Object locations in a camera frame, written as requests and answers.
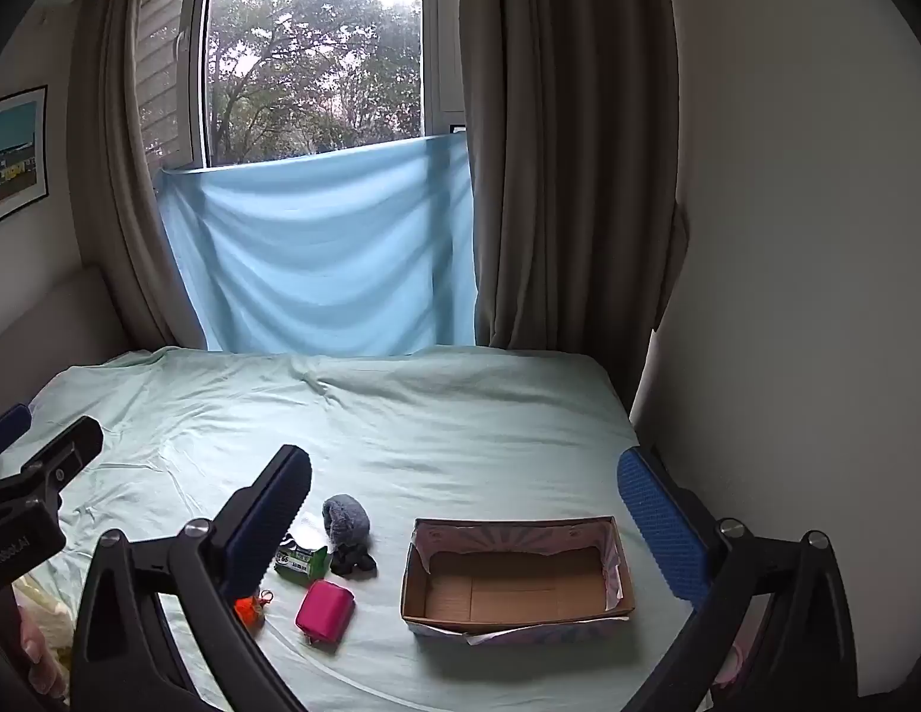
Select window with trees outside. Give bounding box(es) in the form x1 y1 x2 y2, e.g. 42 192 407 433
138 0 469 168

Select pale yellow cloth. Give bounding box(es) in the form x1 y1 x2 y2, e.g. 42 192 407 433
11 574 80 684

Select framed wall poster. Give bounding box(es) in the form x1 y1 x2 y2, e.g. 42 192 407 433
0 85 50 231

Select beige bed headboard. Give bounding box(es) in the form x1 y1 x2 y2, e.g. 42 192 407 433
0 263 131 402

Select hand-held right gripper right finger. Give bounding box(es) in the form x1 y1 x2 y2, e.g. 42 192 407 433
616 445 859 712

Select black hair scrunchie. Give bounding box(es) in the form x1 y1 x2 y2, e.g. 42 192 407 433
328 545 377 580

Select green wet wipes packet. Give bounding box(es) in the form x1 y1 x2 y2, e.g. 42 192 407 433
275 534 329 581

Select orange pompom keychain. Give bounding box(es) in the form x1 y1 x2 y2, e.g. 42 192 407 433
234 589 275 628

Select person's left hand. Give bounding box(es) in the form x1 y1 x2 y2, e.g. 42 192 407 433
19 604 65 698

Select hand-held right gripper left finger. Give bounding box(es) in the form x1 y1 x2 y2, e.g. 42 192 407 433
71 445 314 712

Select cardboard box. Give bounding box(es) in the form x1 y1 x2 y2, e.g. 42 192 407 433
401 514 636 646

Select grey fluffy plush item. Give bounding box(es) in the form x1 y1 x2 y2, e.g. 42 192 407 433
322 494 374 554

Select pink plush toy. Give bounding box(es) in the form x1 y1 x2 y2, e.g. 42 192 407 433
295 580 356 645

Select brown curtain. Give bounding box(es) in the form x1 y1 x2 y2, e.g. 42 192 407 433
459 0 688 349
67 0 217 349

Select light blue hanging cloth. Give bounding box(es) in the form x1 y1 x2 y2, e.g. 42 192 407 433
158 132 478 357

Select bed with pale green sheet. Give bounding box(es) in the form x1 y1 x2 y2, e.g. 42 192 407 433
0 345 699 712

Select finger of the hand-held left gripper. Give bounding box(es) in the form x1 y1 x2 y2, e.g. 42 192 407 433
0 417 106 509
0 404 33 463

